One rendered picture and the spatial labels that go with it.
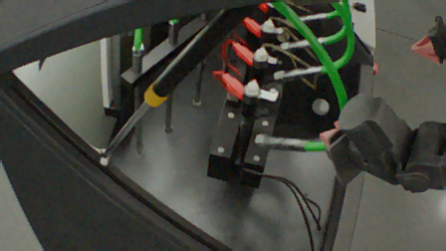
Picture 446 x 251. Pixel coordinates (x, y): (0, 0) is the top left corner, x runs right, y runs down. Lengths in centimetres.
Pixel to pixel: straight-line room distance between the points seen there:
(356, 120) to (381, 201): 166
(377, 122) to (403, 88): 208
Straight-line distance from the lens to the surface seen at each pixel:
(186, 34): 114
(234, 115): 118
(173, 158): 130
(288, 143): 94
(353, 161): 79
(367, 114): 67
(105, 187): 72
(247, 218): 124
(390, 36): 297
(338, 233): 112
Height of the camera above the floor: 192
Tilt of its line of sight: 54 degrees down
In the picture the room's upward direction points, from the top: 8 degrees clockwise
